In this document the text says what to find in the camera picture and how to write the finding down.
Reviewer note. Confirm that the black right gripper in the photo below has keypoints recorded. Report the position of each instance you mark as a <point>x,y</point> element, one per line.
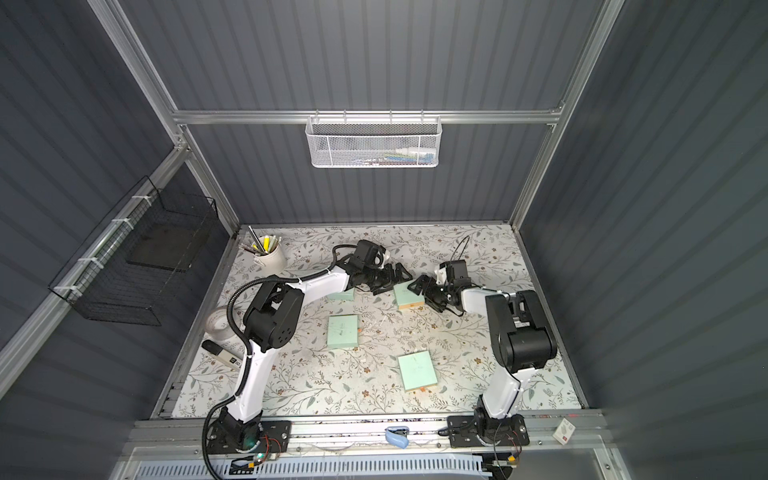
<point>434,291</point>

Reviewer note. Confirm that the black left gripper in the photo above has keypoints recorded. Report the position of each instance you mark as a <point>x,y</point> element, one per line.
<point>380,279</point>

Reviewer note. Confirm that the mint green drawer jewelry box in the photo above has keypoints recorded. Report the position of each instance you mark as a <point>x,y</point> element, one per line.
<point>417,370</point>
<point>342,332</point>

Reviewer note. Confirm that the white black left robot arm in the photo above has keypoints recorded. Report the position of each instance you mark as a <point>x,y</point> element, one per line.
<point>264,315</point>

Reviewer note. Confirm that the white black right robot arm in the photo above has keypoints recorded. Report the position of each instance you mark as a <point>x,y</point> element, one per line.
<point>522,344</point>

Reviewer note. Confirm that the white small card box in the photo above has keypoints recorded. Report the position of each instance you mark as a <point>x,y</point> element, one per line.
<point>564,431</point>

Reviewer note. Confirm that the white pen cup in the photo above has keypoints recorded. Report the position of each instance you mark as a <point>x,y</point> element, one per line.
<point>266,251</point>

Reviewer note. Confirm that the blue stapler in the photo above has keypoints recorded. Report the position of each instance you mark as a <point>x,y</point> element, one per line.
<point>397,436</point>

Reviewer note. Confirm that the white tape roll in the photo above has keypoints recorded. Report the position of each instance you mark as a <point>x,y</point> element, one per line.
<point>217,326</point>

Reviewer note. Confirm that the black marker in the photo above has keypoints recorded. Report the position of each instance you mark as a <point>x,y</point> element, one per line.
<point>221,355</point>

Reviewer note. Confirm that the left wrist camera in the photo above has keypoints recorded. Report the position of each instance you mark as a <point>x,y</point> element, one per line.
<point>368,254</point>

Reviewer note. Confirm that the white wire mesh basket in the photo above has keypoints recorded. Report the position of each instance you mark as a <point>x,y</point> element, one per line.
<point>369,145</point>

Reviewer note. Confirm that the black wire mesh basket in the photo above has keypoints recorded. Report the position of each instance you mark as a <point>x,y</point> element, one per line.
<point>133,270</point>

